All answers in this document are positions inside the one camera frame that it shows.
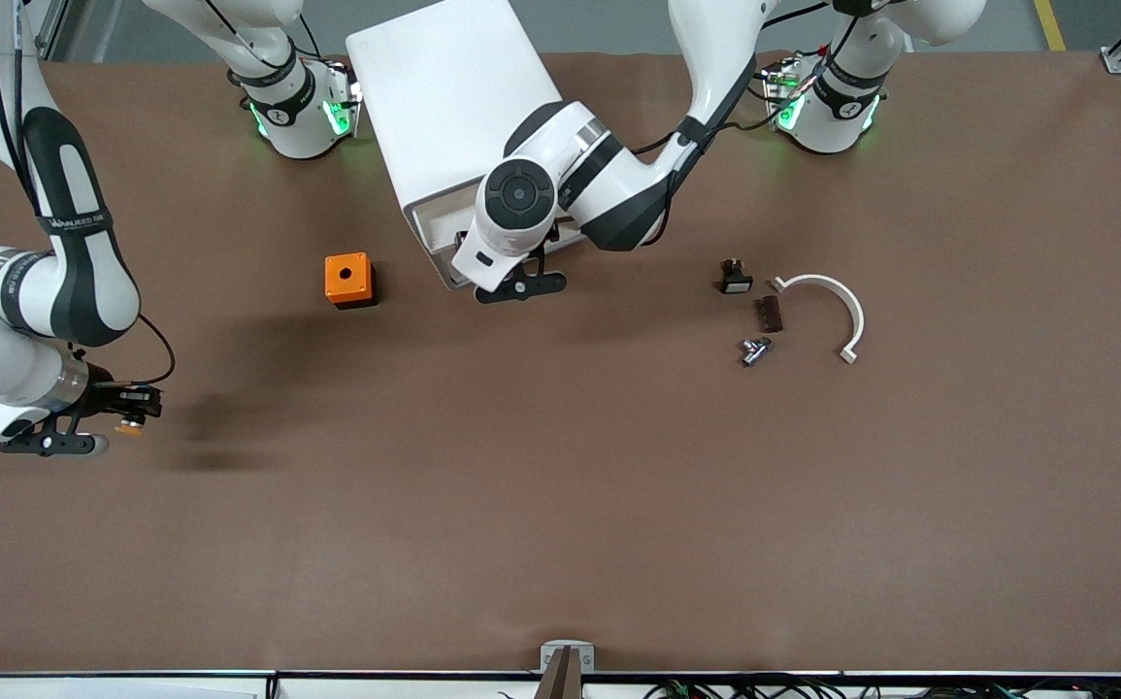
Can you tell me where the white drawer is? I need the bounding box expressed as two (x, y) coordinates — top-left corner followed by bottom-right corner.
(412, 189), (483, 290)

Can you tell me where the white drawer cabinet housing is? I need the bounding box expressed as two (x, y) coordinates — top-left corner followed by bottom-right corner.
(346, 0), (592, 292)

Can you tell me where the brown table cover sheet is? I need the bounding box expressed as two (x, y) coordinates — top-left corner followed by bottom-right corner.
(0, 49), (1121, 676)

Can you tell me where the white curved plastic clamp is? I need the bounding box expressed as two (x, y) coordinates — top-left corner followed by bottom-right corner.
(771, 274), (866, 365)

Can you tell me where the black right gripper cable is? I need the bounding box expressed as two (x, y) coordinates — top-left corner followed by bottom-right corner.
(133, 316), (176, 389)

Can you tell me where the orange black button enclosure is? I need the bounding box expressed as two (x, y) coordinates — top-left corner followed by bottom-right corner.
(324, 252), (378, 310)

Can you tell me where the white table edge rail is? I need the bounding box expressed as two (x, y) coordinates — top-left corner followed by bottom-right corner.
(0, 672), (1121, 699)

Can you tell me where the black right base cable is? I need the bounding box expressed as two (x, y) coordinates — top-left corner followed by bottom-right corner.
(259, 5), (323, 61)

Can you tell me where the grey metal edge bracket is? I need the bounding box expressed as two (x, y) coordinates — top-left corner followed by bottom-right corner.
(540, 640), (596, 674)

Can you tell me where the tangled black cable bundle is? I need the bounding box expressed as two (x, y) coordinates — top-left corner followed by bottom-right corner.
(497, 675), (1121, 699)

